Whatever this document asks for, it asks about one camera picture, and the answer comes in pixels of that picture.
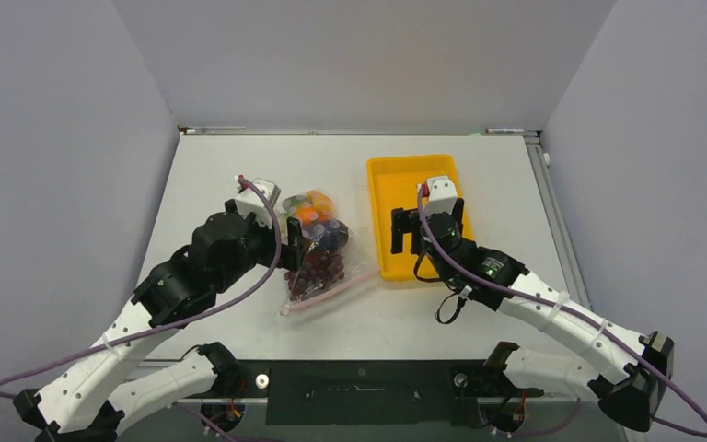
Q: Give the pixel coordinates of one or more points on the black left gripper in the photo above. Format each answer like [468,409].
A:
[295,244]

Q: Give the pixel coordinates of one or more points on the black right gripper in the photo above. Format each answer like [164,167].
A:
[406,221]

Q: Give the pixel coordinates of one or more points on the dark red grape bunch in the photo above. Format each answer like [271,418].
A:
[321,271]

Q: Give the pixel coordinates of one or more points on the orange pumpkin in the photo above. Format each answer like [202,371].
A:
[307,214]

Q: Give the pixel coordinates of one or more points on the large purple eggplant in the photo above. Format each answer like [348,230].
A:
[328,235]

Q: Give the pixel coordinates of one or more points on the clear pink-dotted zip bag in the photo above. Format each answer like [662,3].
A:
[359,265]

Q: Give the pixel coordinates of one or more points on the yellow bell pepper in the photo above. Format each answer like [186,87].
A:
[321,203]

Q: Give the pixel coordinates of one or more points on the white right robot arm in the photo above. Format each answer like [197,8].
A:
[494,273]

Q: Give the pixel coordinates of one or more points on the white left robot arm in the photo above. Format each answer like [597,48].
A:
[94,399]

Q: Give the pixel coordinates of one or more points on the yellow plastic tray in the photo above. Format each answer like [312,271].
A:
[393,184]

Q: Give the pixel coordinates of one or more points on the marker pen on ledge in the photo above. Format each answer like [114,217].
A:
[505,131]

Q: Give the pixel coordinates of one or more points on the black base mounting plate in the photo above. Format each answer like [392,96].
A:
[364,392]

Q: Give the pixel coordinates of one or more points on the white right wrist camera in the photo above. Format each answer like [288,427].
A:
[439,195]

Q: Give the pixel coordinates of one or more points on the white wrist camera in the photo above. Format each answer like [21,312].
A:
[250,202]
[439,195]

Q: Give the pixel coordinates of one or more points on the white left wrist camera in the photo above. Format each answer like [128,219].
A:
[250,202]

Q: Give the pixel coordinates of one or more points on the aluminium side rail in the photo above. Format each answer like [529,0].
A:
[566,349]

